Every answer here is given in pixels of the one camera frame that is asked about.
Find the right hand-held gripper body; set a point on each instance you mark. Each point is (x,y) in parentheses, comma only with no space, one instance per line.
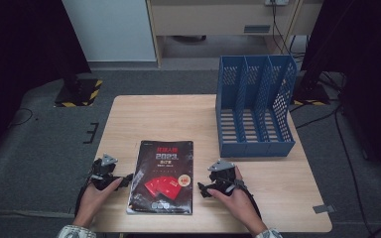
(223,177)

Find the white power strip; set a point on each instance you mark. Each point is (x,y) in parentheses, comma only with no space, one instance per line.
(277,2)

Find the black book with red print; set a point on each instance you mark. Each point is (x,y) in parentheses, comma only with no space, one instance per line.
(163,178)

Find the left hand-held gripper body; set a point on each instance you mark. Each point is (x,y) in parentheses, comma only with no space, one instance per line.
(103,170)

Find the beige wooden desk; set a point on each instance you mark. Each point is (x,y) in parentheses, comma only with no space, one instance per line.
(211,20)

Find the grey tape strip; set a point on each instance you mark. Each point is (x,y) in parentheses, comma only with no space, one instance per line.
(323,209)

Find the blue plastic file rack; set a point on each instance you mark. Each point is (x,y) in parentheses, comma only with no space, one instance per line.
(254,109)

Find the person's left hand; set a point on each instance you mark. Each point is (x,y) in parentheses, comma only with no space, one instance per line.
(94,201)

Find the white cabinet panel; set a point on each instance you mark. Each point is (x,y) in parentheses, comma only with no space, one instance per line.
(109,29)

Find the person's right hand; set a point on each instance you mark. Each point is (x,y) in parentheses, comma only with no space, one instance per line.
(238,205)

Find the black stand base striped edge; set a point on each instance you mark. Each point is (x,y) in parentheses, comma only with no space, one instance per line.
(312,95)
(79,92)

